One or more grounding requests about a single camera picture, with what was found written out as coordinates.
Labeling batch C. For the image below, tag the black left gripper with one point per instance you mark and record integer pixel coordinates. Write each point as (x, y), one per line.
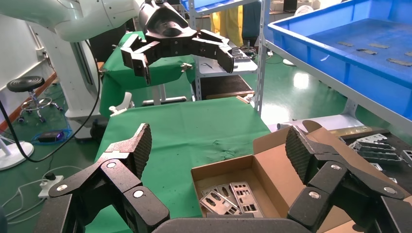
(164, 25)

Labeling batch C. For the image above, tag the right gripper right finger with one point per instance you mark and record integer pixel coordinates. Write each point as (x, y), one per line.
(322, 160)

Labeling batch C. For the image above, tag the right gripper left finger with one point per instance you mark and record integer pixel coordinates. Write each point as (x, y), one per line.
(122, 170)

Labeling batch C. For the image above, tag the silver I/O shield plate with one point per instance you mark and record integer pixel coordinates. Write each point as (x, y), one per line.
(217, 188)
(220, 201)
(248, 193)

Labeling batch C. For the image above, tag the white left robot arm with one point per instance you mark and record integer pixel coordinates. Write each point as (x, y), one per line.
(80, 19)

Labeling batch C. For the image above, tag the brown cardboard box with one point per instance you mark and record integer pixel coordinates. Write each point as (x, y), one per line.
(267, 167)

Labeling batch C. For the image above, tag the small black electronic box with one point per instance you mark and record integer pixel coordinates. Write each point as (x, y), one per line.
(51, 136)

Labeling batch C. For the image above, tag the blue plastic tray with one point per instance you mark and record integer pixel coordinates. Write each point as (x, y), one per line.
(370, 77)

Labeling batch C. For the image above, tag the silver binder clip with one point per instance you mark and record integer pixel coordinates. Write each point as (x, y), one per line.
(186, 67)

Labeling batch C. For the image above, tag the grey metal rack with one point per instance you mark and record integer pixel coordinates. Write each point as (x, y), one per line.
(197, 86)

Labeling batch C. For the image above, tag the white pipe fitting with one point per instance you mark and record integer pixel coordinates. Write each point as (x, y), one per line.
(284, 126)

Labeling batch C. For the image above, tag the black rubber pad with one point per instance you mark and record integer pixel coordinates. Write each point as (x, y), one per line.
(222, 85)

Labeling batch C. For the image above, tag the yellow garment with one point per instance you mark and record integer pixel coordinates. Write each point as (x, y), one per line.
(225, 25)

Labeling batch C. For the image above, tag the blue plastic bin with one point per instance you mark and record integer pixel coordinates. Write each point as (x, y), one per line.
(206, 4)

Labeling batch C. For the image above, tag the stack of metal plates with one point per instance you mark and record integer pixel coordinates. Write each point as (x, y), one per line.
(241, 54)

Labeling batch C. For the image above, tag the wooden board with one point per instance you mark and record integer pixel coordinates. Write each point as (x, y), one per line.
(230, 95)

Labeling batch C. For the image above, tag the green table cloth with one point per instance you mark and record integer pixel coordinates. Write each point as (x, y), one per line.
(193, 128)
(112, 80)

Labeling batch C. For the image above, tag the white power strip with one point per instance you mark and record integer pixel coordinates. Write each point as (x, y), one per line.
(50, 186)

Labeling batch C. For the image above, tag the blue garment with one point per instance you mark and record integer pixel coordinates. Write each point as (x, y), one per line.
(252, 22)

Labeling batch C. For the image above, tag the white round stand base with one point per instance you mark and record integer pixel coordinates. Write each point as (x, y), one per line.
(11, 154)

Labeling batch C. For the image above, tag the white robot torso column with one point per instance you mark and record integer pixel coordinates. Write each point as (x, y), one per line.
(61, 74)

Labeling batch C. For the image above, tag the tan tape strip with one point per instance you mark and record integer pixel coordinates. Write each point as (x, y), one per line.
(379, 46)
(399, 62)
(367, 51)
(345, 44)
(408, 54)

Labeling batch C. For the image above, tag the black round stool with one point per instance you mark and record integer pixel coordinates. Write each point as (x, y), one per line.
(25, 84)

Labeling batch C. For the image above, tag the silver metal bracket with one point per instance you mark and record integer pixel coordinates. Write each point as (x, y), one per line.
(371, 139)
(375, 148)

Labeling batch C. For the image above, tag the grey perforated shelf post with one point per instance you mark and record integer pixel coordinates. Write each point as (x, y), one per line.
(260, 58)

